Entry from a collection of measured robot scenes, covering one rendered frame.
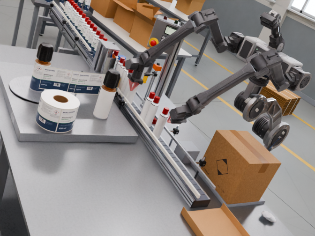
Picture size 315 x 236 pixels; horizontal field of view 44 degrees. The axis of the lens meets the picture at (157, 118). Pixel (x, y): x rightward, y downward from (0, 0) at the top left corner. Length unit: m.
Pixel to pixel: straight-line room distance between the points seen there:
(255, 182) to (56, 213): 1.02
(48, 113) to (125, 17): 2.70
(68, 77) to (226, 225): 1.21
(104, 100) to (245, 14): 6.70
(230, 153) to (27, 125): 1.05
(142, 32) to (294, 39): 4.36
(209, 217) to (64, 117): 0.88
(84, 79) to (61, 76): 0.14
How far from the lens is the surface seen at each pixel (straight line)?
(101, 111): 2.29
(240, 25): 8.75
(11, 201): 2.62
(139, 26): 4.28
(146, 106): 2.39
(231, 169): 2.09
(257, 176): 2.11
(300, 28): 8.02
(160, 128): 2.28
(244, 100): 2.65
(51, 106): 2.02
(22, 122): 2.11
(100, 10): 4.88
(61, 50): 3.43
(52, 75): 2.36
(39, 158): 1.97
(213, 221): 2.00
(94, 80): 2.45
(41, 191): 1.79
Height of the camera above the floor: 1.99
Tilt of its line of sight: 26 degrees down
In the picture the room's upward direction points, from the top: 22 degrees clockwise
